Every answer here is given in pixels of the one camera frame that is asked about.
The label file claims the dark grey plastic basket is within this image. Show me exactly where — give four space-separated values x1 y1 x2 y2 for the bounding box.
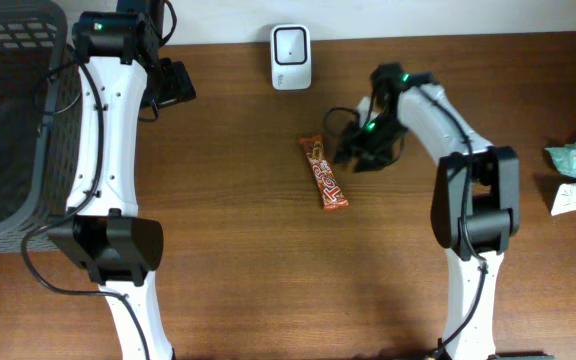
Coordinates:
0 1 81 253

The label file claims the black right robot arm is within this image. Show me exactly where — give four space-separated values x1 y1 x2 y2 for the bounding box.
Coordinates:
334 63 520 359

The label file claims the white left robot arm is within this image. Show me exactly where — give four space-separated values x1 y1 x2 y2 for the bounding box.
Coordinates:
48 1 196 359

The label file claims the white barcode scanner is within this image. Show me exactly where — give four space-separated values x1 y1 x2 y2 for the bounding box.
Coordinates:
270 24 312 91

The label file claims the red snack packet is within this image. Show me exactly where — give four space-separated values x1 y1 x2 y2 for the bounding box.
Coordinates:
299 135 349 211

